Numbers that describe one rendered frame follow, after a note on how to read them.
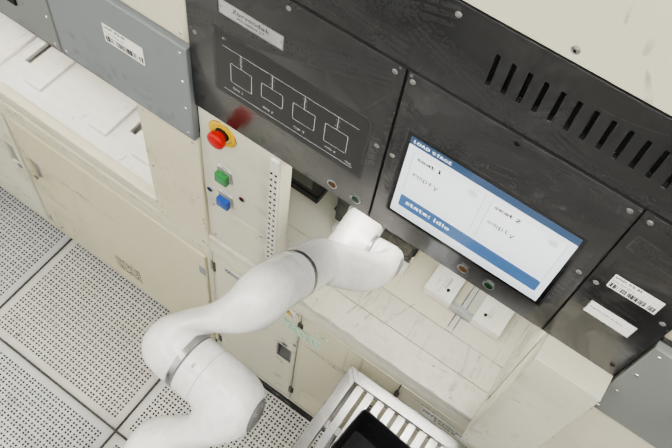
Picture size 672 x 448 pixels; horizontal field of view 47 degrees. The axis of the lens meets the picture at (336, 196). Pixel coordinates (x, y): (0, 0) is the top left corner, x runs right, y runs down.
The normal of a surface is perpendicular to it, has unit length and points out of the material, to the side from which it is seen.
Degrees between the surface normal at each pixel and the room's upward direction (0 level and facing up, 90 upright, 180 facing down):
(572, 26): 94
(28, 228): 0
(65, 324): 0
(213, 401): 35
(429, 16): 90
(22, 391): 0
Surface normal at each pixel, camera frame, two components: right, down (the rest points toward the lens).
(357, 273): 0.32, 0.37
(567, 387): -0.57, 0.68
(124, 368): 0.09, -0.51
